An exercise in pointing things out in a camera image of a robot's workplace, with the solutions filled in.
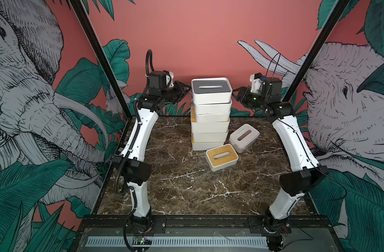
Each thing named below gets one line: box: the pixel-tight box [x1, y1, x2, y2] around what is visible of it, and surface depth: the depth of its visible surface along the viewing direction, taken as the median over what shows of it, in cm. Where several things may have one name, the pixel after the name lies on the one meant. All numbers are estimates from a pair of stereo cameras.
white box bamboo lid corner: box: [190, 119, 231, 133], surface depth 86 cm
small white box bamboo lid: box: [205, 143, 239, 172], surface depth 97 cm
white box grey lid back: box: [194, 101, 232, 115], surface depth 75 cm
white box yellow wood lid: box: [191, 140, 225, 152], surface depth 98 cm
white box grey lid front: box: [191, 77, 233, 105], surface depth 72 cm
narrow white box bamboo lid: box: [190, 107, 231, 123], surface depth 79 cm
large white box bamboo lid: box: [191, 130, 229, 143], surface depth 92 cm
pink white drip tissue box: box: [229, 123, 260, 154], surface depth 101 cm
